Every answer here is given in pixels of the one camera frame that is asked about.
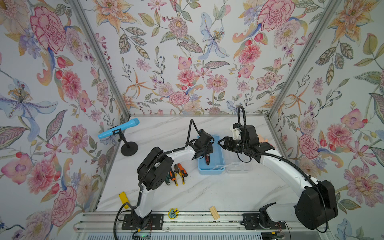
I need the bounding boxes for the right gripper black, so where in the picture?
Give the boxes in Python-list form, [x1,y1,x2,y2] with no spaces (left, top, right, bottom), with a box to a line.
[217,136,248,155]

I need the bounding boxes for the cartoon boy plush doll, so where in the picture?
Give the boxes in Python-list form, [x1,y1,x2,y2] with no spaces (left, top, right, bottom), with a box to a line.
[258,134,275,148]

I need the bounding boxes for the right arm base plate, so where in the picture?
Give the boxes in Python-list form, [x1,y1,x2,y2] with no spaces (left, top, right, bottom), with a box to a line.
[240,213,286,231]

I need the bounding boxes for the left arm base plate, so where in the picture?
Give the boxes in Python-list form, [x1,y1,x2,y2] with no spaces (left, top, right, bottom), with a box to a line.
[121,213,164,231]

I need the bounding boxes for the orange handled screwdriver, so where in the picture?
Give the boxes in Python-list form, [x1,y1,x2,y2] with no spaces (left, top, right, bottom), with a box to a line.
[177,164,188,178]

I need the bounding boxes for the small wooden block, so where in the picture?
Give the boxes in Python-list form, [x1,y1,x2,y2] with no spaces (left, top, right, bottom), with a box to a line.
[209,206,220,221]

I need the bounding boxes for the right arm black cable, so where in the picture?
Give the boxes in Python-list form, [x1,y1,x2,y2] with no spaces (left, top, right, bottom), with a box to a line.
[236,105,329,233]

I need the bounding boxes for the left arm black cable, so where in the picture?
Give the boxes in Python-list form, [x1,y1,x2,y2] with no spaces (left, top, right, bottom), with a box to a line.
[112,119,205,240]

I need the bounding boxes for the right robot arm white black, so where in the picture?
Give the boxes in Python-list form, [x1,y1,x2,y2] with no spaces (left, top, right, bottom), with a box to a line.
[218,124,339,230]

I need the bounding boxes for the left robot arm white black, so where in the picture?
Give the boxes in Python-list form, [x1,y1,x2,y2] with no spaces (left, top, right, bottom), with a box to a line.
[133,130,215,220]

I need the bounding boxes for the green handled screwdriver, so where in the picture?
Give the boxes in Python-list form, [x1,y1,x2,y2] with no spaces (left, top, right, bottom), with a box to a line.
[165,176,171,186]

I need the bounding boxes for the yellow blue sticker badge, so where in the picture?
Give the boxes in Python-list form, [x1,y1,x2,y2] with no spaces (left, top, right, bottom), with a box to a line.
[168,208,179,220]

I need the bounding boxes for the blue toy microphone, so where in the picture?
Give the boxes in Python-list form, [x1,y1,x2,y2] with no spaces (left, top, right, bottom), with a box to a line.
[98,119,140,140]

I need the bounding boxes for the black microphone stand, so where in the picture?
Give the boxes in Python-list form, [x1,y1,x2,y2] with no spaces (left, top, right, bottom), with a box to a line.
[113,129,139,157]

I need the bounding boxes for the blue plastic tool box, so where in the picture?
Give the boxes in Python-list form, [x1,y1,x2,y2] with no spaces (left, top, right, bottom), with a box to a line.
[196,134,253,175]

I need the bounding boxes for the aluminium front rail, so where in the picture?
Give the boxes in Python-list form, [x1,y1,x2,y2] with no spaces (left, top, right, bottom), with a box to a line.
[73,211,331,233]

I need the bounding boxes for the yellow black pliers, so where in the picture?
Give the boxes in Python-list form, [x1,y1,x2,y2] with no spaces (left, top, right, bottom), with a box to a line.
[174,164,185,185]

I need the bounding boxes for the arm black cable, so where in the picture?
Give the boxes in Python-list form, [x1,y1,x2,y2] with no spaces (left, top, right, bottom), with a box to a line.
[236,105,329,233]
[112,119,205,240]

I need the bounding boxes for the red handled wrench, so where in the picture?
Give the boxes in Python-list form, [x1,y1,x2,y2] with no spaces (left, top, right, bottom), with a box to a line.
[205,154,211,166]

